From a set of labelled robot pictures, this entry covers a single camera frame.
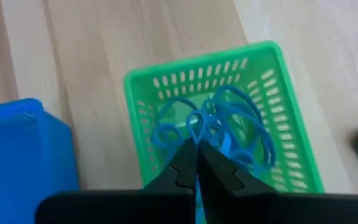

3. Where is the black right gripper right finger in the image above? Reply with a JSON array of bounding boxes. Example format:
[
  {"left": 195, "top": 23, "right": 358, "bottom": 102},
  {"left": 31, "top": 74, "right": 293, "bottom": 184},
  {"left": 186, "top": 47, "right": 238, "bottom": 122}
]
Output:
[{"left": 197, "top": 141, "right": 358, "bottom": 224}]

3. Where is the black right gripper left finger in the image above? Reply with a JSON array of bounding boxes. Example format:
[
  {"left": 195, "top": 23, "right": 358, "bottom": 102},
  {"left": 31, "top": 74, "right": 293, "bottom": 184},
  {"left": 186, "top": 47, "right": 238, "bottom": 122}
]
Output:
[{"left": 35, "top": 138, "right": 199, "bottom": 224}]

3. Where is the blue plastic basket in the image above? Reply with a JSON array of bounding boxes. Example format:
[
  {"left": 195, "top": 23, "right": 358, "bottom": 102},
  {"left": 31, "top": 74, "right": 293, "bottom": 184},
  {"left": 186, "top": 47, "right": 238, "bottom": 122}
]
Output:
[{"left": 0, "top": 98, "right": 80, "bottom": 224}]

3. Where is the green plastic basket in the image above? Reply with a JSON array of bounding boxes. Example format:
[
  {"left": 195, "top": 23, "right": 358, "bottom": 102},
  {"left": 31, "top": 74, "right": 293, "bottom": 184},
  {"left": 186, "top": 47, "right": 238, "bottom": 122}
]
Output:
[{"left": 122, "top": 40, "right": 326, "bottom": 195}]

